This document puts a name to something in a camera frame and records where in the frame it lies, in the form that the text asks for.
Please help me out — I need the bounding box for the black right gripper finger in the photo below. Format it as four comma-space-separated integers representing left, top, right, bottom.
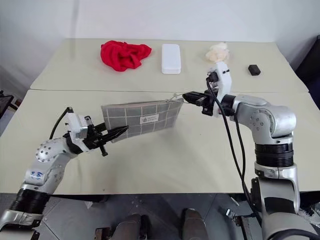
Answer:
182, 91, 206, 100
184, 97, 204, 107

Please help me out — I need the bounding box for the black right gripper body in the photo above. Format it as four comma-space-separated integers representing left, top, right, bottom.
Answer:
199, 83, 221, 116

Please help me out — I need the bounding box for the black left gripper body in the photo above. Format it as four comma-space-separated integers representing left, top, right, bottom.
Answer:
83, 121, 110, 158

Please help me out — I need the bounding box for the grey plaid zipper pouch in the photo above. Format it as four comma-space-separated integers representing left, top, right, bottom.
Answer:
100, 92, 185, 144

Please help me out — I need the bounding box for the white rectangular case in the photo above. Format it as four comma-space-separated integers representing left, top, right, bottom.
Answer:
160, 43, 182, 75

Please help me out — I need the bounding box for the cream fluffy plush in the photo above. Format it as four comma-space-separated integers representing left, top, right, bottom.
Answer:
204, 41, 231, 64

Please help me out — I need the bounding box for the small black block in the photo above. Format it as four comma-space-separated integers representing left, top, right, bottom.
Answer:
248, 64, 261, 76

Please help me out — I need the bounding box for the red crumpled cloth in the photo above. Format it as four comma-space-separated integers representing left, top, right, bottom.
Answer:
100, 39, 153, 73

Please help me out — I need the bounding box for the dark rounded shape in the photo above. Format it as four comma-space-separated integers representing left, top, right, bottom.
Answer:
115, 213, 151, 240
181, 207, 214, 240

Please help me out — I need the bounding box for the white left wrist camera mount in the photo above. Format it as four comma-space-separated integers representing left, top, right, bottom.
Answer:
64, 111, 90, 153

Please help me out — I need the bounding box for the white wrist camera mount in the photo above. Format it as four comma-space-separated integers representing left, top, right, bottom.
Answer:
205, 61, 234, 118
64, 111, 90, 153

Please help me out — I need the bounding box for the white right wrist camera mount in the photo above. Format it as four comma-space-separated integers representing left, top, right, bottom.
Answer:
205, 61, 234, 118

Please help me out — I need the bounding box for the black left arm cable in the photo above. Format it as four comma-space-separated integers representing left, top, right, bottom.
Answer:
48, 106, 75, 140

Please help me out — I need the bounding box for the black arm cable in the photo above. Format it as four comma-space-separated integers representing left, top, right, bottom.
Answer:
205, 74, 263, 221
48, 106, 75, 140

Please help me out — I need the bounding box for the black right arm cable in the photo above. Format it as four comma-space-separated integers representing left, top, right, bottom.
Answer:
205, 74, 263, 221

